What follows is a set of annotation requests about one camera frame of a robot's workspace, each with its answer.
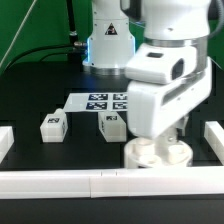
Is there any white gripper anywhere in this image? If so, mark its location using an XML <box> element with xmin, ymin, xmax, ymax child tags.
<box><xmin>127</xmin><ymin>58</ymin><xmax>212</xmax><ymax>139</ymax></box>

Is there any white front barrier bar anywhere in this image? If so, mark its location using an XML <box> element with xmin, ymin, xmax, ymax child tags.
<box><xmin>0</xmin><ymin>166</ymin><xmax>224</xmax><ymax>199</ymax></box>

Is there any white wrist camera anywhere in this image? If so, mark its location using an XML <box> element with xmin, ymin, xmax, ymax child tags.
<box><xmin>125</xmin><ymin>43</ymin><xmax>188</xmax><ymax>85</ymax></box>

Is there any white round stool seat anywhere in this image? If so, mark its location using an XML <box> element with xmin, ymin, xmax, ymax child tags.
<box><xmin>124</xmin><ymin>137</ymin><xmax>193</xmax><ymax>169</ymax></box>

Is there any white barrier block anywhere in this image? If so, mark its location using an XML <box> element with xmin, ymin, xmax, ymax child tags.
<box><xmin>204</xmin><ymin>121</ymin><xmax>224</xmax><ymax>166</ymax></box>
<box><xmin>0</xmin><ymin>126</ymin><xmax>14</xmax><ymax>163</ymax></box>

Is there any white thin cable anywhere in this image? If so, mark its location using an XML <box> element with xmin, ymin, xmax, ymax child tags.
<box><xmin>0</xmin><ymin>0</ymin><xmax>38</xmax><ymax>69</ymax></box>

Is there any white left barrier block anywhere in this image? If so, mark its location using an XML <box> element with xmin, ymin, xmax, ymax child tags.
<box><xmin>0</xmin><ymin>126</ymin><xmax>14</xmax><ymax>163</ymax></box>

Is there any black cable bundle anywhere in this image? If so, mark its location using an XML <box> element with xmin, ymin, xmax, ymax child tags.
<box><xmin>0</xmin><ymin>0</ymin><xmax>88</xmax><ymax>73</ymax></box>

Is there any white right barrier block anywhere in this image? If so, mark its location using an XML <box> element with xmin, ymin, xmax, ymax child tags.
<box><xmin>204</xmin><ymin>121</ymin><xmax>224</xmax><ymax>166</ymax></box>

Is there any white marker sheet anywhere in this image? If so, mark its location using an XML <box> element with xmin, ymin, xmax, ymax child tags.
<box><xmin>64</xmin><ymin>92</ymin><xmax>127</xmax><ymax>112</ymax></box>

